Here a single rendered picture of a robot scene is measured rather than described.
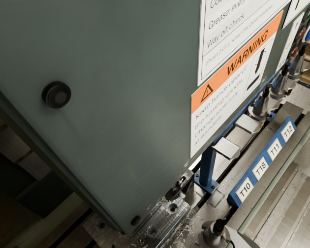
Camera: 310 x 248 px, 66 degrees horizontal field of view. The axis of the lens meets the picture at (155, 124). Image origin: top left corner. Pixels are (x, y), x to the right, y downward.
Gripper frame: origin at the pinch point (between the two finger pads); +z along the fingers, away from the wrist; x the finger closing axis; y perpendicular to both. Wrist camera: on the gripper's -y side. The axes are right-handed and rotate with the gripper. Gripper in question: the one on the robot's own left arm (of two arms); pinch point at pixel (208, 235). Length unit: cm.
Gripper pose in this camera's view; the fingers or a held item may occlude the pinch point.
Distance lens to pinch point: 57.3
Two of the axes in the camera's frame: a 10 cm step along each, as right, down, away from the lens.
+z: -7.3, -5.1, 4.6
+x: 6.8, -6.3, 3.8
